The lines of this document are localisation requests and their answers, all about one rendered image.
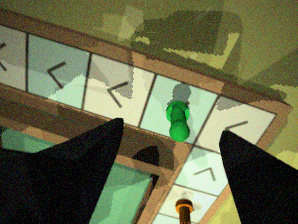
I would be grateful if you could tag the green pawn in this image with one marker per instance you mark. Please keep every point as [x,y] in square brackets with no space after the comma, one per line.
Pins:
[178,113]

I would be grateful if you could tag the orange pawn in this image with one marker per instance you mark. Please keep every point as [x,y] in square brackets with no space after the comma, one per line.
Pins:
[184,207]

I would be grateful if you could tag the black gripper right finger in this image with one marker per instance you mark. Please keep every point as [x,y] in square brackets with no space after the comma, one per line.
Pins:
[264,188]

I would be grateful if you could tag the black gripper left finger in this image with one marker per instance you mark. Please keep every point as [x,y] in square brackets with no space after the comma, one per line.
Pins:
[62,183]

